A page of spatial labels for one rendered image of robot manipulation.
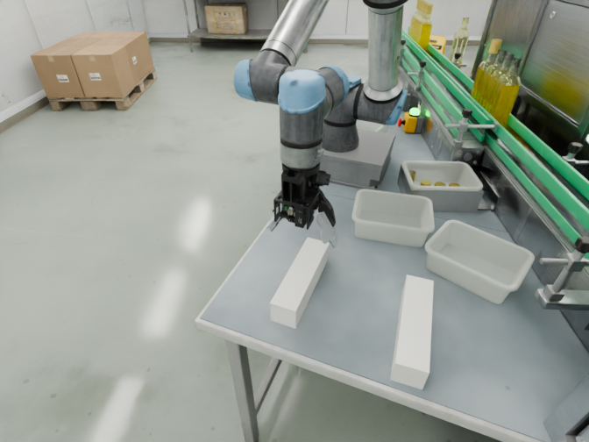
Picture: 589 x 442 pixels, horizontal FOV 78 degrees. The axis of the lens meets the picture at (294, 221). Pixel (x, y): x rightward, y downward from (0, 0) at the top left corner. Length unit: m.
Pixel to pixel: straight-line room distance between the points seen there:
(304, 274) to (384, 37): 0.63
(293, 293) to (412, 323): 0.26
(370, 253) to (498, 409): 0.46
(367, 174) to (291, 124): 0.68
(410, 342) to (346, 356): 0.13
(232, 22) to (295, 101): 6.11
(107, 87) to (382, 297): 3.93
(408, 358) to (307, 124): 0.47
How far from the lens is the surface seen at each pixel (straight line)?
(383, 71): 1.12
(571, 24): 1.49
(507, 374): 0.89
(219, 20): 6.74
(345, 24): 7.24
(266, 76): 0.73
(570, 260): 0.85
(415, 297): 0.86
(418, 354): 0.77
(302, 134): 0.61
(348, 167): 1.26
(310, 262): 0.89
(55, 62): 4.58
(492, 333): 0.94
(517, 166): 1.26
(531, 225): 1.14
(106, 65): 4.37
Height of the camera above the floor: 1.43
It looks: 38 degrees down
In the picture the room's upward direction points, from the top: straight up
